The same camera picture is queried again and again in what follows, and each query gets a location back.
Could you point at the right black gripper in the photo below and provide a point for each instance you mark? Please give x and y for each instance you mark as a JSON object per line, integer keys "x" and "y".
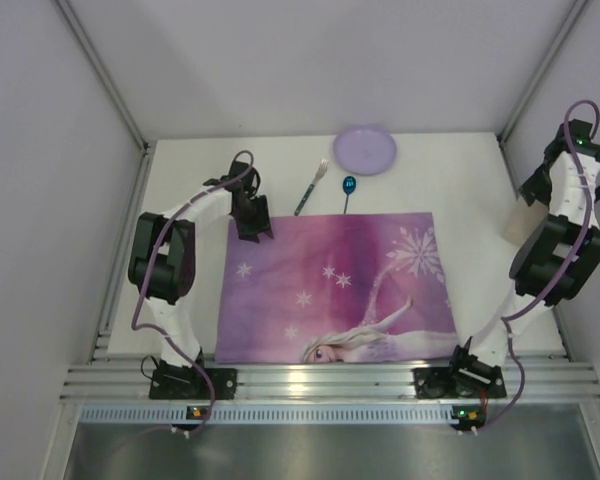
{"x": 533, "y": 186}

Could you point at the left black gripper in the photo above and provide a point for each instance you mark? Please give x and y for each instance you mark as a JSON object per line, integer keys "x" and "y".
{"x": 253, "y": 220}

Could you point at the beige paper cup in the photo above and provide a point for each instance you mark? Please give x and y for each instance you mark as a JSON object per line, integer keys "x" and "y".
{"x": 523, "y": 220}

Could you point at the purple printed placemat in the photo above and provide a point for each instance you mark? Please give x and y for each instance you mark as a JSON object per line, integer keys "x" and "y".
{"x": 336, "y": 288}

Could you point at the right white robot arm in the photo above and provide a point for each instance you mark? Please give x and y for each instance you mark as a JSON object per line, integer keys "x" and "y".
{"x": 557, "y": 258}

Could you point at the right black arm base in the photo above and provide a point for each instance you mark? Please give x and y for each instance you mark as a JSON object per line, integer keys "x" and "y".
{"x": 433, "y": 383}

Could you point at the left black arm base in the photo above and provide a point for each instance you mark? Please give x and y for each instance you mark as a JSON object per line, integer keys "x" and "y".
{"x": 186, "y": 383}

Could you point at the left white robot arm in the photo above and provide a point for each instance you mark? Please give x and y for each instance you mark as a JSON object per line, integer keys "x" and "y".
{"x": 162, "y": 263}

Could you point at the blue metallic spoon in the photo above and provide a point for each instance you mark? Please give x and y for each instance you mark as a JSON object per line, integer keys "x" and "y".
{"x": 349, "y": 185}

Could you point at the lilac plastic plate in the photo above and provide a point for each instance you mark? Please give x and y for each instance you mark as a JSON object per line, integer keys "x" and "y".
{"x": 365, "y": 149}

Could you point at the fork with teal handle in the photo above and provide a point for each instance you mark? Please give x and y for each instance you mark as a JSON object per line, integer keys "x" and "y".
{"x": 320, "y": 173}

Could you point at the right aluminium frame post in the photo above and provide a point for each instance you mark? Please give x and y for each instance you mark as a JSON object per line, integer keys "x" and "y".
{"x": 550, "y": 54}

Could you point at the aluminium frame post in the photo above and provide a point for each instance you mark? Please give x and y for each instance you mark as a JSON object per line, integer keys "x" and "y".
{"x": 85, "y": 43}
{"x": 550, "y": 54}

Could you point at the aluminium mounting rail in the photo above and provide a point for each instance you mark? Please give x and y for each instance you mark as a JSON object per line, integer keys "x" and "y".
{"x": 548, "y": 380}

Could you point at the perforated cable duct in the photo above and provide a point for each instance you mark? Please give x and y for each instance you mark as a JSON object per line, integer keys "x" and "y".
{"x": 280, "y": 414}

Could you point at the left aluminium frame post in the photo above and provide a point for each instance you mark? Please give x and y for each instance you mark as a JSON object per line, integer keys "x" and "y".
{"x": 85, "y": 43}

